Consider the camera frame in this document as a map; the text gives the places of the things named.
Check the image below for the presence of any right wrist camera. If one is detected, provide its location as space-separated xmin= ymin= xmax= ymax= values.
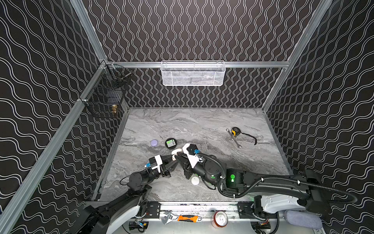
xmin=182 ymin=143 xmax=202 ymax=168

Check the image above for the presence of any black round digital timer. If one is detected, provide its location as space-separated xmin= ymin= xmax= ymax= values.
xmin=165 ymin=137 xmax=177 ymax=150

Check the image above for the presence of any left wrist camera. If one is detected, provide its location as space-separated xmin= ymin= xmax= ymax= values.
xmin=145 ymin=155 xmax=163 ymax=173

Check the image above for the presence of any white round earbud case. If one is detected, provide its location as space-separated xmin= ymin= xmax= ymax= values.
xmin=191 ymin=176 xmax=200 ymax=186

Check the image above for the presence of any adjustable wrench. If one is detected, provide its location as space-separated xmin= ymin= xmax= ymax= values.
xmin=161 ymin=211 xmax=179 ymax=225

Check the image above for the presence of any yellow black tape measure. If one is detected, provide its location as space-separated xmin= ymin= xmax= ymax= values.
xmin=231 ymin=127 xmax=257 ymax=145

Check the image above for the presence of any purple earbud charging case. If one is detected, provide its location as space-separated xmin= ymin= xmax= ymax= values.
xmin=151 ymin=139 xmax=158 ymax=147

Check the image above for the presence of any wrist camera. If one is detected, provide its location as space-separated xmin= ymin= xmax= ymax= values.
xmin=145 ymin=155 xmax=163 ymax=173
xmin=182 ymin=143 xmax=202 ymax=168

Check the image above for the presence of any grey cloth roll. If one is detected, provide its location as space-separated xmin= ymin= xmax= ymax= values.
xmin=284 ymin=210 xmax=322 ymax=230

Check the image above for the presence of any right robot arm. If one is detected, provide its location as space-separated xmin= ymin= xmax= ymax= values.
xmin=175 ymin=150 xmax=357 ymax=214

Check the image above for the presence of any orange handled tool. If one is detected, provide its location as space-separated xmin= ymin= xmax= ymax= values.
xmin=177 ymin=215 xmax=202 ymax=223

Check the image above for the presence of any white wire mesh basket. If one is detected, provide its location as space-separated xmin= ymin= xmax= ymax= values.
xmin=160 ymin=60 xmax=226 ymax=86

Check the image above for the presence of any soda can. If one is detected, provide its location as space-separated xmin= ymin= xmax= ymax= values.
xmin=211 ymin=211 xmax=228 ymax=228

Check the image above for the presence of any silver combination wrench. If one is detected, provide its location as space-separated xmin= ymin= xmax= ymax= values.
xmin=226 ymin=129 xmax=242 ymax=149

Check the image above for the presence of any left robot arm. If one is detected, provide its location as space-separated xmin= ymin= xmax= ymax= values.
xmin=68 ymin=154 xmax=178 ymax=234

